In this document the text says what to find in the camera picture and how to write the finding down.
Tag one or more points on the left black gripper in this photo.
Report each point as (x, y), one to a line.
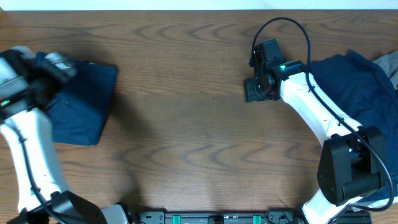
(43, 86)

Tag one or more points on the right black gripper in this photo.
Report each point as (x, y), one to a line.
(250, 93)

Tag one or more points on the dark blue denim shorts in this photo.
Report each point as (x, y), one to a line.
(79, 111)

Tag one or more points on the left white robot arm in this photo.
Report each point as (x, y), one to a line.
(43, 191)

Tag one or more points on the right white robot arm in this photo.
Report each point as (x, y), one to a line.
(351, 164)

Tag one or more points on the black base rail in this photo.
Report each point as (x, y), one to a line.
(236, 217)

